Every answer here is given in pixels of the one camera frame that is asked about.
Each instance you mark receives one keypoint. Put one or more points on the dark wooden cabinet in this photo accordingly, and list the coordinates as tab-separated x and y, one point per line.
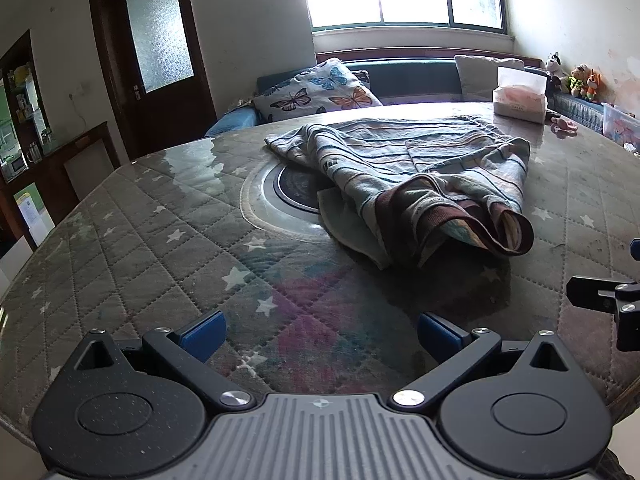
60	160

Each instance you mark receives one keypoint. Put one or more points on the tissue box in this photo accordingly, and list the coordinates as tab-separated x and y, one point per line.
520	100

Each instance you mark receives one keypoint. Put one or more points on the orange fox plush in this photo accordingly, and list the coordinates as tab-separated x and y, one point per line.
593	87

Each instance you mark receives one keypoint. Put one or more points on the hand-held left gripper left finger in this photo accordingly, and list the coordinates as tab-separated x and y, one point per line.
202	336

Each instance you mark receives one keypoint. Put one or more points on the dark wooden door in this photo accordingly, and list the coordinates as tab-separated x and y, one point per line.
165	105

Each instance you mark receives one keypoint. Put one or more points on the small pink toy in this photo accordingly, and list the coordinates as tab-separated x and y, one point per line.
564	126

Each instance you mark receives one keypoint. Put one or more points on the green plush toy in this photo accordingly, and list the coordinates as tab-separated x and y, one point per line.
575	82

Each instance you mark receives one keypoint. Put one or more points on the striped pastel garment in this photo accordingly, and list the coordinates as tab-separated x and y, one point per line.
400	180

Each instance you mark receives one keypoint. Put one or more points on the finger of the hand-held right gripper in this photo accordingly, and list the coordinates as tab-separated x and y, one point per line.
595	294
635	250

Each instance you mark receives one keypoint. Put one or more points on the clear plastic storage box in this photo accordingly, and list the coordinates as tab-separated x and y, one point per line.
622	127

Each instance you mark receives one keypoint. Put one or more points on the round black induction cooktop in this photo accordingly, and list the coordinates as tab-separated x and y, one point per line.
295	190

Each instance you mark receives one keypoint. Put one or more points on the butterfly print pillow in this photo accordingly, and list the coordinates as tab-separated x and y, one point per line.
315	92

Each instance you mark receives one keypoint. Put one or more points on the black and white cow plush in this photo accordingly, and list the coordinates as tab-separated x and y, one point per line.
553	66

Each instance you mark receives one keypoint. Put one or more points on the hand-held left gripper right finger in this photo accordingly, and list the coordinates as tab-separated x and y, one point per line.
440	338

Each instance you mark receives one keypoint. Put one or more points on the teal sofa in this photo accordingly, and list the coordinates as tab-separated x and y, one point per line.
410	77

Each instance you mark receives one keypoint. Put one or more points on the grey pillow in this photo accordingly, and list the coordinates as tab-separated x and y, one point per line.
475	77

